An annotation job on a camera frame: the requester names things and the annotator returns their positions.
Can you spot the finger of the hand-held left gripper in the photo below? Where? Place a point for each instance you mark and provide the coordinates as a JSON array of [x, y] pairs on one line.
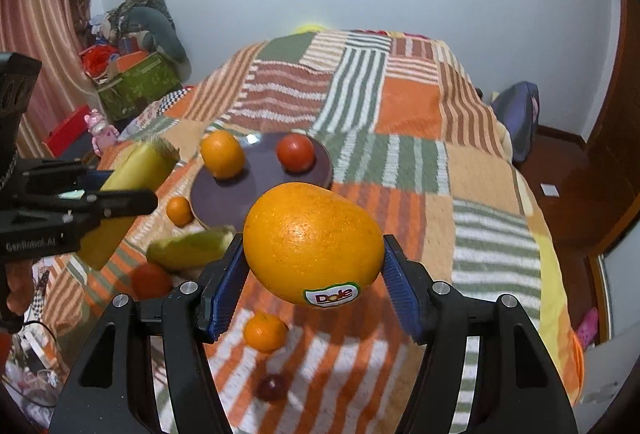
[[120, 204], [65, 176]]

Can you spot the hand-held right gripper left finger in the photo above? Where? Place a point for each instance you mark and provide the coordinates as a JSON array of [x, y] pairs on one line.
[[226, 286]]

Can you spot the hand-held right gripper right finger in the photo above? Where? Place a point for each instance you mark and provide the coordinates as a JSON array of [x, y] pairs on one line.
[[400, 295]]

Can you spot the yellow corn cob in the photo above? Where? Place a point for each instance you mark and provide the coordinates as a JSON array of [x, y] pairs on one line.
[[142, 163]]

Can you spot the dark purple round plate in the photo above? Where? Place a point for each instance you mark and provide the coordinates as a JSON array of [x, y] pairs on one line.
[[235, 201]]

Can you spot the large orange with sticker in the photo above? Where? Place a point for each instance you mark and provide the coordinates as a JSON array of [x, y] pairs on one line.
[[310, 244]]

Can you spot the person's left hand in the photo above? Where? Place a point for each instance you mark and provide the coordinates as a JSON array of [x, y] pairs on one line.
[[20, 289]]

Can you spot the red box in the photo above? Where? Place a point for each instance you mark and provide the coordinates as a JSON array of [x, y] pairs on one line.
[[67, 128]]

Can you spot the green-husked corn cob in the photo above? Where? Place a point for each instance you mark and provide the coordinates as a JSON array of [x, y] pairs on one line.
[[187, 248]]

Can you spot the pink toy figure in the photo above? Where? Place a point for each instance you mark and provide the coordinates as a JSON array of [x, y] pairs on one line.
[[101, 131]]

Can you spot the small mandarin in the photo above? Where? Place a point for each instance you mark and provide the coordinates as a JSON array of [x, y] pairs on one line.
[[264, 333], [180, 212]]

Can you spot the red tomato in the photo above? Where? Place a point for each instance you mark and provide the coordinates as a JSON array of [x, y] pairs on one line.
[[150, 282], [296, 152]]

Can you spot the dark red plum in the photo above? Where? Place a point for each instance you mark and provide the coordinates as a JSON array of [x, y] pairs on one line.
[[272, 388]]

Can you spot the medium orange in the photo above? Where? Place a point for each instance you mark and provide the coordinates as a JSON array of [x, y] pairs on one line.
[[222, 156]]

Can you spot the black-white checkered cloth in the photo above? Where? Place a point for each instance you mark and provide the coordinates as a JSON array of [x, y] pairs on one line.
[[175, 101]]

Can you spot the green patterned storage box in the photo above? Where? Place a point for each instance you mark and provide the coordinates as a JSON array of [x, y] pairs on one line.
[[140, 86]]

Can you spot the red plastic bag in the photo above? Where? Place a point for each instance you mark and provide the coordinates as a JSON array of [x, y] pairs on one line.
[[95, 61]]

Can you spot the striped pink curtain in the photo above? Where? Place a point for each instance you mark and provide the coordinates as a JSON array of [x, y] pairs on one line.
[[45, 13]]

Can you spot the white paper sheet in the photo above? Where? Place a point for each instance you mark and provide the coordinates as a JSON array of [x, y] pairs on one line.
[[550, 190]]

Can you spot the pink slipper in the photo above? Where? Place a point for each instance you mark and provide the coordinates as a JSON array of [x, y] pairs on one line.
[[587, 326]]

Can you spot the blue backpack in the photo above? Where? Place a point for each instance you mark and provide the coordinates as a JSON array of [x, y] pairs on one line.
[[520, 113]]

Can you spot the yellow object behind bed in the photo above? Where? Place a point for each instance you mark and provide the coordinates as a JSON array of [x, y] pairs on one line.
[[310, 28]]

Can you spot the wooden door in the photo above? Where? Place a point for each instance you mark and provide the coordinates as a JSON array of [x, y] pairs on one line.
[[615, 138]]

